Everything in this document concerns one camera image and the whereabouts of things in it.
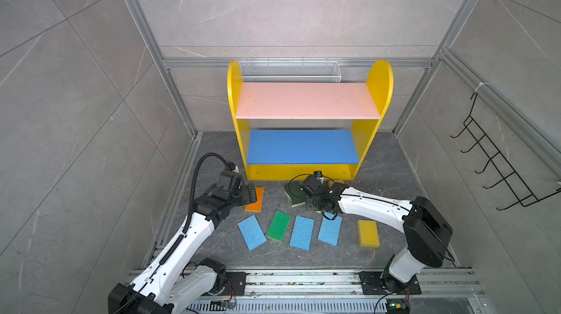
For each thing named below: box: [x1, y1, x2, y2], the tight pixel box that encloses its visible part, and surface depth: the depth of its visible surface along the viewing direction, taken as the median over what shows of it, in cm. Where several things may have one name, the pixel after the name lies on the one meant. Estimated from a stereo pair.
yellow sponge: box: [357, 219, 380, 249], surface depth 83 cm
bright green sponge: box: [265, 210, 292, 243], surface depth 87 cm
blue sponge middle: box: [289, 215, 315, 252], surface depth 85 cm
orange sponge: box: [244, 186, 264, 212], surface depth 92 cm
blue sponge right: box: [317, 211, 343, 247], surface depth 85 cm
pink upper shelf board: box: [235, 82, 381, 120], surface depth 76 cm
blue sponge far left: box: [237, 214, 268, 252], surface depth 85 cm
